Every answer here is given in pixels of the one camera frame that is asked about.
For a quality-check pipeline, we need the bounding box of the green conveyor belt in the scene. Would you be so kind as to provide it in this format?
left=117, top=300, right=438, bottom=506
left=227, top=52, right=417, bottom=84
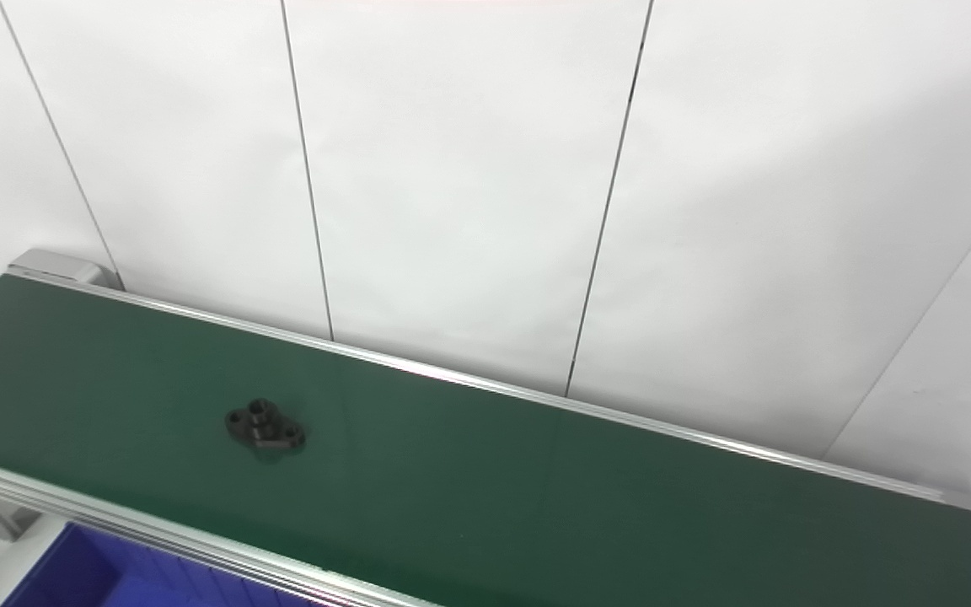
left=0, top=248, right=971, bottom=607
left=0, top=274, right=971, bottom=607

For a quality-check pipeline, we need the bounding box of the blue plastic bin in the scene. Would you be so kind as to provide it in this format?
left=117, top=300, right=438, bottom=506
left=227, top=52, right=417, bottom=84
left=0, top=522, right=322, bottom=607

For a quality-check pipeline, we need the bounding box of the black flange part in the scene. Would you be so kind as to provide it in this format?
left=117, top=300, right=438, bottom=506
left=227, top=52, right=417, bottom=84
left=225, top=399, right=308, bottom=454

